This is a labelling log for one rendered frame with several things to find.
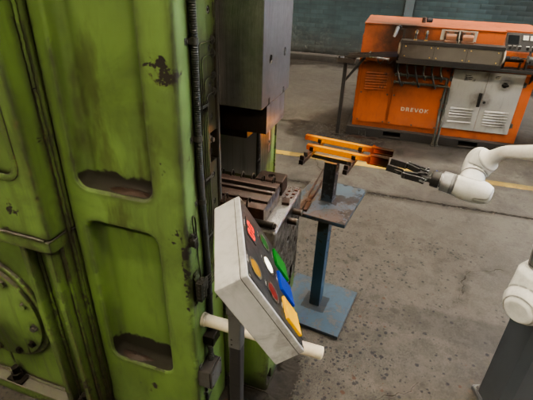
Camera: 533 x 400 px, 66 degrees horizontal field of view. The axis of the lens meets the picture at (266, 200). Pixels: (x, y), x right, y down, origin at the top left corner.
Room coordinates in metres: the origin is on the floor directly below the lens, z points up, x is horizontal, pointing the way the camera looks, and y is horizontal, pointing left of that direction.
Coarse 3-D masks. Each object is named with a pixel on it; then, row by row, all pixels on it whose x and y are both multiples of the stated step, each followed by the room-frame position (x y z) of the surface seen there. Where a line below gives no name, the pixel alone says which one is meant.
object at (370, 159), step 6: (312, 144) 1.90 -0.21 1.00; (318, 150) 1.87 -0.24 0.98; (324, 150) 1.86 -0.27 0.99; (330, 150) 1.85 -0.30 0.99; (336, 150) 1.84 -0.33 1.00; (342, 150) 1.84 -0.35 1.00; (348, 156) 1.81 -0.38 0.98; (360, 156) 1.78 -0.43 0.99; (366, 156) 1.78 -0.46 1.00; (372, 156) 1.76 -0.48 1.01; (378, 156) 1.76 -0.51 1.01; (384, 156) 1.76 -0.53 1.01; (372, 162) 1.77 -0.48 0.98; (378, 162) 1.76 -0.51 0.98; (384, 162) 1.74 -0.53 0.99
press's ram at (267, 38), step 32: (224, 0) 1.28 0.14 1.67; (256, 0) 1.25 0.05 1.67; (288, 0) 1.47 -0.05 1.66; (224, 32) 1.28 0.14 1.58; (256, 32) 1.25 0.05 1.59; (288, 32) 1.49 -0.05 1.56; (224, 64) 1.28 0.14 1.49; (256, 64) 1.25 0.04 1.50; (288, 64) 1.51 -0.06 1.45; (224, 96) 1.28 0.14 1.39; (256, 96) 1.25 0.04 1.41
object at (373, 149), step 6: (306, 138) 2.03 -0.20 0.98; (312, 138) 2.01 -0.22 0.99; (318, 138) 2.00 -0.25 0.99; (324, 138) 1.99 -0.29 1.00; (330, 138) 2.00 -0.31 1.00; (336, 144) 1.96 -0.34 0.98; (342, 144) 1.95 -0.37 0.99; (348, 144) 1.93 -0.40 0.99; (354, 144) 1.92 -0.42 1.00; (360, 144) 1.92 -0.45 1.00; (366, 150) 1.89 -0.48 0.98; (372, 150) 1.87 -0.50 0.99; (378, 150) 1.88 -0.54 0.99; (384, 150) 1.86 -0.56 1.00; (390, 150) 1.86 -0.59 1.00; (390, 156) 1.84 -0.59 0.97
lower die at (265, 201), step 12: (240, 180) 1.50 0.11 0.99; (252, 180) 1.50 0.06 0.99; (228, 192) 1.40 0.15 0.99; (240, 192) 1.40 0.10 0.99; (252, 192) 1.41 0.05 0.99; (264, 192) 1.40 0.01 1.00; (276, 192) 1.44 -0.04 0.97; (252, 204) 1.33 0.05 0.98; (264, 204) 1.34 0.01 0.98; (252, 216) 1.31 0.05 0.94; (264, 216) 1.31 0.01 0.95
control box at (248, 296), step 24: (216, 216) 0.94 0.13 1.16; (240, 216) 0.89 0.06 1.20; (216, 240) 0.83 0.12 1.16; (240, 240) 0.79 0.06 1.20; (216, 264) 0.74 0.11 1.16; (240, 264) 0.70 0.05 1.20; (264, 264) 0.82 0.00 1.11; (216, 288) 0.66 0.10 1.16; (240, 288) 0.66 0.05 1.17; (264, 288) 0.70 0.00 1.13; (240, 312) 0.66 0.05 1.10; (264, 312) 0.67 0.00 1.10; (264, 336) 0.67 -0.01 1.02; (288, 336) 0.67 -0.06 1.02
